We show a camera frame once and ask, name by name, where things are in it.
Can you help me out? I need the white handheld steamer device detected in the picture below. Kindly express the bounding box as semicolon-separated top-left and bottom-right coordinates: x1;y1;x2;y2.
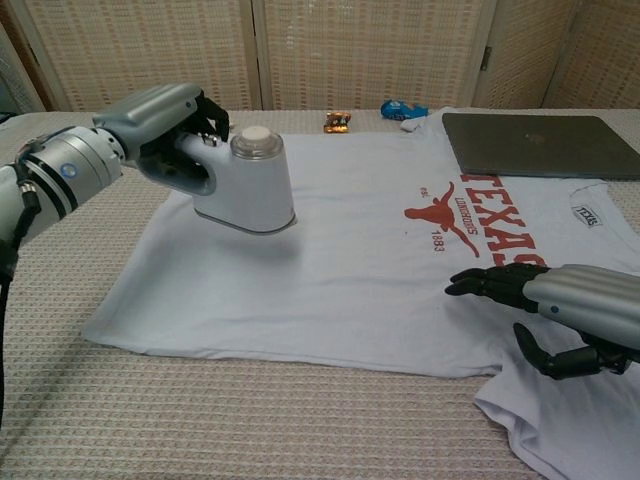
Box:
172;126;299;236

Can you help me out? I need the orange snack wrapper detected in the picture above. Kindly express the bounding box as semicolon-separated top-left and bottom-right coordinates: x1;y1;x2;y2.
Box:
322;111;354;135

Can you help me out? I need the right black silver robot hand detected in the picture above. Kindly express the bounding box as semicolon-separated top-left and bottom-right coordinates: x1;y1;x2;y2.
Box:
444;263;640;377

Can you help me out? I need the white Texas print T-shirt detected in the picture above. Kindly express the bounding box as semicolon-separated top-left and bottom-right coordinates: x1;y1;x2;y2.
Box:
80;112;640;480

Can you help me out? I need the beige woven tablecloth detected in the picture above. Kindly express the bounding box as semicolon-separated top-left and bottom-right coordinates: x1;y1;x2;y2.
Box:
0;107;640;480

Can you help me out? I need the blue snack packet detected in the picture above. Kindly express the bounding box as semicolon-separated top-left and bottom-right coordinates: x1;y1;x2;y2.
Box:
379;98;430;122

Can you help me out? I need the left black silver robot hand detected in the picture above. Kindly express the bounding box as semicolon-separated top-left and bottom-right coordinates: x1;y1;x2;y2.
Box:
92;83;232;183

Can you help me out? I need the bamboo folding screen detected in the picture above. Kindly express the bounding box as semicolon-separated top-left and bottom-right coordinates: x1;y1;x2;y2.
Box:
0;0;640;114

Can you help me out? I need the grey closed laptop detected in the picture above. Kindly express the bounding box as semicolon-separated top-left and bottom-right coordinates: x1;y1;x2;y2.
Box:
442;112;640;182

